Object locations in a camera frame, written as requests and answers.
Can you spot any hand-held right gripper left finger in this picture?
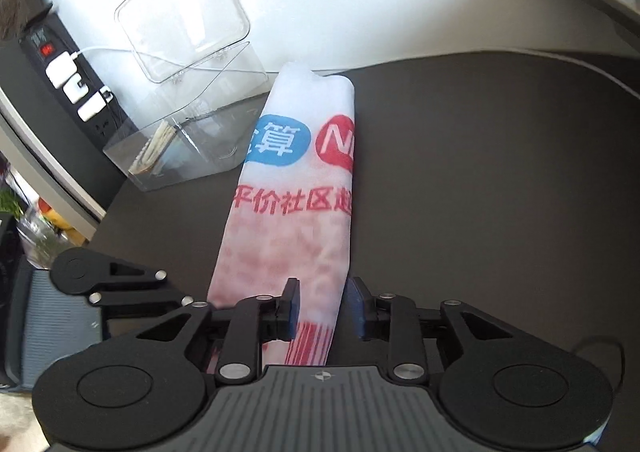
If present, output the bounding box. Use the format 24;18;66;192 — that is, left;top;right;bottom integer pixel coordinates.
131;277;302;380

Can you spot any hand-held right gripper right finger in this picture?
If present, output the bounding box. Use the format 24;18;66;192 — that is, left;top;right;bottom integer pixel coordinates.
346;276;521;380

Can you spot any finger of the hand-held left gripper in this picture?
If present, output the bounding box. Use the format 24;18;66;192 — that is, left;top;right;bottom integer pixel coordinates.
87;255;197;333

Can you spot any white red printed shopping bag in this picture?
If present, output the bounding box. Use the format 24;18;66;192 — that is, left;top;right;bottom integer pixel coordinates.
206;61;357;378

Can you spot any orange and yellow object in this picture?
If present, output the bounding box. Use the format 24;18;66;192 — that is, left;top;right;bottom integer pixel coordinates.
37;197;85;244

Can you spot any grey mesh office chair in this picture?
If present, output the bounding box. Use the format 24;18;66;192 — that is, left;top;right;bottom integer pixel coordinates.
5;265;107;389

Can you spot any green plant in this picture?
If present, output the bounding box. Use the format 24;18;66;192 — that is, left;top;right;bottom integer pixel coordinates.
0;185;27;220

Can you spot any beige stick bundle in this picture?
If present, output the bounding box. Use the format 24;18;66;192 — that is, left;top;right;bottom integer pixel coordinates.
131;125;176;175

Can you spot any black power strip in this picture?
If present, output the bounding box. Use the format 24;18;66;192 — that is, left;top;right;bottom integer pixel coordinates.
19;12;140;178

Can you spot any clear plastic hinged box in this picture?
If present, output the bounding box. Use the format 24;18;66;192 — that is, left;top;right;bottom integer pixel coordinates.
102;0;271;192

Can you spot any white charger with black cable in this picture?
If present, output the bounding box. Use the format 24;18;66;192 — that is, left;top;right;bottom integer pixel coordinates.
64;77;92;104
77;87;113;122

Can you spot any black charging cable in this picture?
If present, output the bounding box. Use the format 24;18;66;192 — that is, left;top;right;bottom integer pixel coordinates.
98;86;123;130

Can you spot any white charging cable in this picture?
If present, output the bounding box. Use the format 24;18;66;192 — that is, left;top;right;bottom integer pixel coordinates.
75;45;137;59

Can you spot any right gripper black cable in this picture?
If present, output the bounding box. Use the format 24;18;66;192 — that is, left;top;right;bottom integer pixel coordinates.
571;338;627;385

